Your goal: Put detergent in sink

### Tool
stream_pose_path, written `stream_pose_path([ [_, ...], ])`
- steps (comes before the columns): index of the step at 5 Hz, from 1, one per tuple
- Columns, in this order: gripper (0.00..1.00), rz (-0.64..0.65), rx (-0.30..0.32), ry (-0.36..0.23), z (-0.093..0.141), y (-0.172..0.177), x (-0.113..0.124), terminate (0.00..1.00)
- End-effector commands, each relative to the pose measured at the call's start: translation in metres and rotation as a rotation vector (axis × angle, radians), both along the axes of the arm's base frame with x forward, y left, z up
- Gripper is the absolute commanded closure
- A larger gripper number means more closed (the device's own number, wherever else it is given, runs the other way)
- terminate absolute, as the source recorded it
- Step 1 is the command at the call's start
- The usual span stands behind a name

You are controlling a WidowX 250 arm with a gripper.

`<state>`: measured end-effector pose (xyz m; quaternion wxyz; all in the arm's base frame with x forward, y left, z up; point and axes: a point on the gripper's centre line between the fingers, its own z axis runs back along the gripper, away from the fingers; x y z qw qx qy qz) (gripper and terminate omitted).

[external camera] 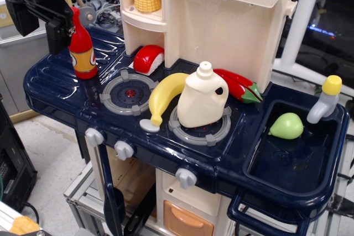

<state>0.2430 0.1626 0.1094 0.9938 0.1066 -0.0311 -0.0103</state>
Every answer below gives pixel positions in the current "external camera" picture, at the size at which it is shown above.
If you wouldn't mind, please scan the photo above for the grey stove knob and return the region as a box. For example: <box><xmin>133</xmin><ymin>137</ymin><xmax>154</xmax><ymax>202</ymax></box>
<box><xmin>175</xmin><ymin>168</ymin><xmax>197</xmax><ymax>189</ymax></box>
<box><xmin>114</xmin><ymin>140</ymin><xmax>134</xmax><ymax>161</ymax></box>
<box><xmin>85</xmin><ymin>128</ymin><xmax>105</xmax><ymax>146</ymax></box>

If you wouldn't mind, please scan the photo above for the red toy ketchup bottle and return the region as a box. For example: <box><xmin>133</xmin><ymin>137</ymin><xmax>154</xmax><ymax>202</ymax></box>
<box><xmin>69</xmin><ymin>7</ymin><xmax>98</xmax><ymax>80</ymax></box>

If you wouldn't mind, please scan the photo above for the red white toy sushi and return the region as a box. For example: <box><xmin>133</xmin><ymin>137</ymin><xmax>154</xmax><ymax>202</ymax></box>
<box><xmin>133</xmin><ymin>45</ymin><xmax>164</xmax><ymax>76</ymax></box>

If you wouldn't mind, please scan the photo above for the grey toy faucet yellow cap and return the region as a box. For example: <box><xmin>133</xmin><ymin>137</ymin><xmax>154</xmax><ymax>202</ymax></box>
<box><xmin>307</xmin><ymin>75</ymin><xmax>342</xmax><ymax>124</ymax></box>

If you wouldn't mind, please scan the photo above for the green toy pear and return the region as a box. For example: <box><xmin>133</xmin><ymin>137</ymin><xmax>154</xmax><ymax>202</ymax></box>
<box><xmin>268</xmin><ymin>113</ymin><xmax>304</xmax><ymax>140</ymax></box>

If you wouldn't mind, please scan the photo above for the red toy chili pepper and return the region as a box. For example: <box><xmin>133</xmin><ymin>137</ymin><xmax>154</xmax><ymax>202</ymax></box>
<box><xmin>214</xmin><ymin>69</ymin><xmax>263</xmax><ymax>103</ymax></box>

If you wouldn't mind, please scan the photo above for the grey toy dishwasher unit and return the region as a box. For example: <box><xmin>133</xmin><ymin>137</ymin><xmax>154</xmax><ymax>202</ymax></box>
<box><xmin>0</xmin><ymin>4</ymin><xmax>49</xmax><ymax>116</ymax></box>

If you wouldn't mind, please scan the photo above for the grey left stove knob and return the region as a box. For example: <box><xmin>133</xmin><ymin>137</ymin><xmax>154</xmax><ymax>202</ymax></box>
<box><xmin>85</xmin><ymin>128</ymin><xmax>105</xmax><ymax>146</ymax></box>

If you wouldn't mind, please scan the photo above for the black computer case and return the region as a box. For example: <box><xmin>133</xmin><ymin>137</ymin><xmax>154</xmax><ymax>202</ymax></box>
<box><xmin>1</xmin><ymin>105</ymin><xmax>37</xmax><ymax>212</ymax></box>

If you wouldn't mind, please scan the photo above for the aluminium extrusion frame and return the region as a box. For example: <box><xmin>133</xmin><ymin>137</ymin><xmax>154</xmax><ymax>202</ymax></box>
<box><xmin>64</xmin><ymin>162</ymin><xmax>107</xmax><ymax>235</ymax></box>

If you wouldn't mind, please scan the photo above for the orange toy drawer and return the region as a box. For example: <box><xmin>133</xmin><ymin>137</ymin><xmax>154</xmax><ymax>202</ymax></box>
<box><xmin>163</xmin><ymin>201</ymin><xmax>214</xmax><ymax>236</ymax></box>

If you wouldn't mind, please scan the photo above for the grey left stove burner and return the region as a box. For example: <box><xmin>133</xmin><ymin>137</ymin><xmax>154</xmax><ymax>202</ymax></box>
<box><xmin>100</xmin><ymin>70</ymin><xmax>158</xmax><ymax>116</ymax></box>

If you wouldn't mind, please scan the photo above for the grey right stove knob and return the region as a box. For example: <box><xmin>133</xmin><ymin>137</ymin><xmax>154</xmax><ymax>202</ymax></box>
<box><xmin>175</xmin><ymin>168</ymin><xmax>197</xmax><ymax>189</ymax></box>

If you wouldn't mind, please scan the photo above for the navy toy kitchen countertop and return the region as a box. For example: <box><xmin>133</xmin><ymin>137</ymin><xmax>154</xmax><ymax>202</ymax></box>
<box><xmin>24</xmin><ymin>27</ymin><xmax>350</xmax><ymax>235</ymax></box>

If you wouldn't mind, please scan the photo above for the navy toy oven door handle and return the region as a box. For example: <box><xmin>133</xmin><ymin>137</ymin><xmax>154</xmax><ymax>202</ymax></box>
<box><xmin>98</xmin><ymin>144</ymin><xmax>123</xmax><ymax>236</ymax></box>

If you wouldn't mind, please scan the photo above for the cream toy kitchen cabinet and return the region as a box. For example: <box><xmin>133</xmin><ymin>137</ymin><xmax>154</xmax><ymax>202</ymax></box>
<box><xmin>120</xmin><ymin>0</ymin><xmax>296</xmax><ymax>92</ymax></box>

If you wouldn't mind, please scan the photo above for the grey right stove burner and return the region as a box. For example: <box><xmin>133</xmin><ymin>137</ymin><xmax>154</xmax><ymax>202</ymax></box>
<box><xmin>168</xmin><ymin>107</ymin><xmax>232</xmax><ymax>146</ymax></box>

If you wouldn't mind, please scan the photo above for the yellow toy banana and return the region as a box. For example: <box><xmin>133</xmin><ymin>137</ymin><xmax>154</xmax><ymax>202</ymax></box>
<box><xmin>149</xmin><ymin>72</ymin><xmax>189</xmax><ymax>127</ymax></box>

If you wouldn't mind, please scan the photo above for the grey middle stove knob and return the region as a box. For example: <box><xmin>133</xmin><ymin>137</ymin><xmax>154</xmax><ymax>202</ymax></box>
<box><xmin>114</xmin><ymin>140</ymin><xmax>134</xmax><ymax>161</ymax></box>

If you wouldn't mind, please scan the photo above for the grey stove burner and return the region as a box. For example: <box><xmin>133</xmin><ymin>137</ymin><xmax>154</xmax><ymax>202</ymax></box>
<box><xmin>168</xmin><ymin>107</ymin><xmax>232</xmax><ymax>146</ymax></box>
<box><xmin>100</xmin><ymin>70</ymin><xmax>158</xmax><ymax>116</ymax></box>

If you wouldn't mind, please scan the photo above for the small grey round button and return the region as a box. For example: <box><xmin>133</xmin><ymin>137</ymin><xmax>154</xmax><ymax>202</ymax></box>
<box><xmin>139</xmin><ymin>119</ymin><xmax>160</xmax><ymax>133</ymax></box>

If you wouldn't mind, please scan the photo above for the cream toy detergent jug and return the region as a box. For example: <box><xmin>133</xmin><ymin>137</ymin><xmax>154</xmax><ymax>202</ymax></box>
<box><xmin>177</xmin><ymin>61</ymin><xmax>229</xmax><ymax>128</ymax></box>

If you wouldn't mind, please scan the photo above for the yellow sponge object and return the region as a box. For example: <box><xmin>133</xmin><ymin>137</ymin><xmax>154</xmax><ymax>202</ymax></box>
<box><xmin>9</xmin><ymin>216</ymin><xmax>40</xmax><ymax>235</ymax></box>

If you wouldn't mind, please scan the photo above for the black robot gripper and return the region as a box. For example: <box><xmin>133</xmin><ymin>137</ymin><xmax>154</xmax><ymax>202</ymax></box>
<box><xmin>6</xmin><ymin>0</ymin><xmax>74</xmax><ymax>55</ymax></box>

